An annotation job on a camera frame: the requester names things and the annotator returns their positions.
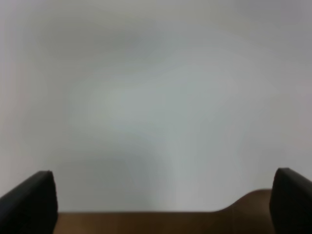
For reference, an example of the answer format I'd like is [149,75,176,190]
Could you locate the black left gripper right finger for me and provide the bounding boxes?
[269,168,312,234]

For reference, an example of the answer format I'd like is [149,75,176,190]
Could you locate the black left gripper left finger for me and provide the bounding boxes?
[0,171,58,234]

